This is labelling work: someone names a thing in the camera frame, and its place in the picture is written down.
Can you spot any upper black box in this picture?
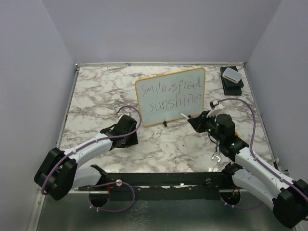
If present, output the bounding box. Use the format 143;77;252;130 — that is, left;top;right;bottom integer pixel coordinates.
220;66;244;88

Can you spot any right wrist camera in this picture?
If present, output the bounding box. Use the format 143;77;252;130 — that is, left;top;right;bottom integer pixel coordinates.
207;100;223;117

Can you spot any yellow framed whiteboard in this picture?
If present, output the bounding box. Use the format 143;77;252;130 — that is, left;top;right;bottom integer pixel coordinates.
135;67;205;126

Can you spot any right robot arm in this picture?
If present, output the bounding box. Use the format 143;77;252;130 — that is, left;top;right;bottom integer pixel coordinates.
188;111;308;229

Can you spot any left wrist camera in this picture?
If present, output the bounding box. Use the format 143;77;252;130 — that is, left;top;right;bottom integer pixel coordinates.
119;112;131;116

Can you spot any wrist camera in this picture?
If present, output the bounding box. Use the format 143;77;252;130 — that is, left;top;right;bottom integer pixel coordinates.
207;100;223;117
119;112;131;116

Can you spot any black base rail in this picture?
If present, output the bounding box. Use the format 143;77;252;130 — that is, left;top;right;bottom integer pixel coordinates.
79;163;242;201

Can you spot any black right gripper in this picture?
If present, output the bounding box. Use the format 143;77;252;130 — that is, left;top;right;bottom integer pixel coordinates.
189;110;224;142

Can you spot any silver open-end wrench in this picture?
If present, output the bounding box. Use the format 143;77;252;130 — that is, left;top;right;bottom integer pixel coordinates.
211;142;221;163

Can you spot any lower black box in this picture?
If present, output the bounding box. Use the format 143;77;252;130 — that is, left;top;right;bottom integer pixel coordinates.
223;82;242;96

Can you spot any black box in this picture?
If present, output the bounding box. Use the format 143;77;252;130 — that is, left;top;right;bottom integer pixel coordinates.
220;66;244;88
223;82;242;96

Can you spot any white network switch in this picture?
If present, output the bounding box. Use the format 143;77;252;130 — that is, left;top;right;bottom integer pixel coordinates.
223;67;243;83

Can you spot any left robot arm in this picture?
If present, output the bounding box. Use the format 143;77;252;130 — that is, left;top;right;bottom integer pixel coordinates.
34;115;138;201

